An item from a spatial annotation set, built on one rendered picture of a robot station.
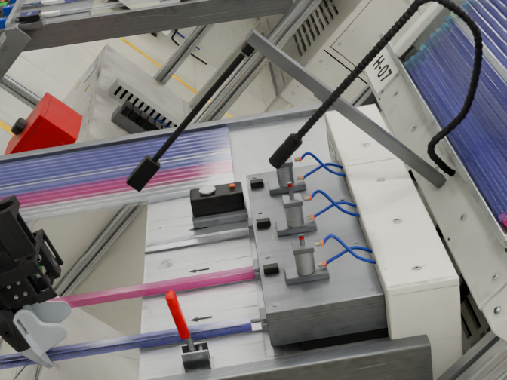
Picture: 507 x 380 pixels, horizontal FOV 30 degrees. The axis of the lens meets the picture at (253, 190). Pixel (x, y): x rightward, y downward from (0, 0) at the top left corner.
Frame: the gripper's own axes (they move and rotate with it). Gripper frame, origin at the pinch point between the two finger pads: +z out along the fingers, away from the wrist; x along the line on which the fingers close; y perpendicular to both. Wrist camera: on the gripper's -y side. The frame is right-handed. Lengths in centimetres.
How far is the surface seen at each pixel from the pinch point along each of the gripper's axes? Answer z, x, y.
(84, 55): 71, 361, -66
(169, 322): 4.7, 3.8, 14.6
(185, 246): 5.1, 20.8, 16.7
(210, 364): 5.6, -6.1, 19.4
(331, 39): 29, 135, 48
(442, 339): 12.5, -8.0, 44.7
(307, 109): 10, 58, 38
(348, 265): 4.5, 0.7, 37.9
